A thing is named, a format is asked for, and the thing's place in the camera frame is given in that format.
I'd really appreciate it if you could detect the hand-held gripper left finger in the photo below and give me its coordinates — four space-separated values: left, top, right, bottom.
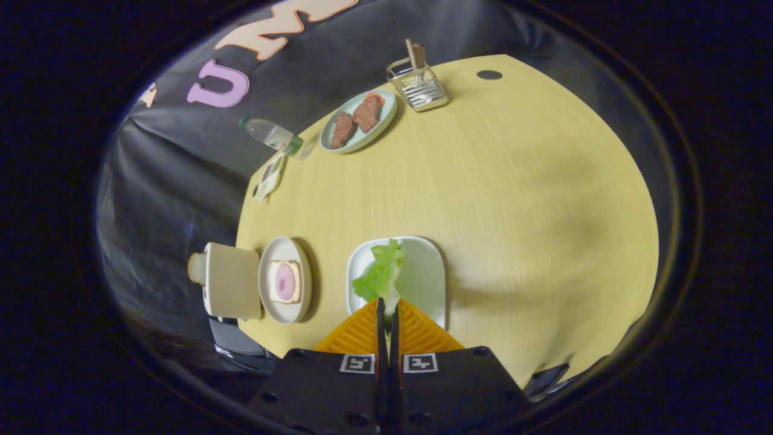
246 297 387 435

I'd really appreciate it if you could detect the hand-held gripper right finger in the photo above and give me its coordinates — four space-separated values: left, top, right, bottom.
390 297 532 435

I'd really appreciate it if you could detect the green lettuce leaf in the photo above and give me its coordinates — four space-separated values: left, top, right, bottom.
352 239 405 315

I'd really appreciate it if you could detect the white bread slice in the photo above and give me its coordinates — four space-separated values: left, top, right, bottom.
187 253 209 286

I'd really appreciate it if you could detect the bread slice under ham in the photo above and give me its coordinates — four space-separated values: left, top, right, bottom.
268 260 302 305

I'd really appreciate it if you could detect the white rectangular plate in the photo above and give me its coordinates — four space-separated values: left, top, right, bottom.
346 236 447 330

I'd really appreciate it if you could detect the pink ham slice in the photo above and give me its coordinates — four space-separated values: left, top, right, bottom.
275 263 295 301

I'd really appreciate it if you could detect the white toaster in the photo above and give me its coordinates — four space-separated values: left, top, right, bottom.
202 242 263 321

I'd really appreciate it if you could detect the white round plate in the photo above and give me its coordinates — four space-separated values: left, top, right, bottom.
258 236 313 325

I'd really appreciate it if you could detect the white divided condiment dish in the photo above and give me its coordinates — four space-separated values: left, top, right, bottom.
252 154 287 204

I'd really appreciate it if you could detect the dark brown meat piece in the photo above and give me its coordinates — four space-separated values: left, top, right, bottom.
330 112 358 150

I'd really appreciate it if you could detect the clear green-capped water bottle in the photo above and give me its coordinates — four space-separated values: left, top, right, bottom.
237 116 306 158

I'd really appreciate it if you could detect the reddish brown meat piece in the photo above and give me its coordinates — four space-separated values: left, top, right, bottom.
353 92 385 134

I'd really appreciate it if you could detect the light blue round plate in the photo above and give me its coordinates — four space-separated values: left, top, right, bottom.
319 89 398 154

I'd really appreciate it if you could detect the clear glass utensil holder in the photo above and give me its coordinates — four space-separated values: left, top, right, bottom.
386 57 451 112

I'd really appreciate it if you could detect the upright metal utensil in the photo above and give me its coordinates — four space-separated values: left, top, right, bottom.
405 39 428 82

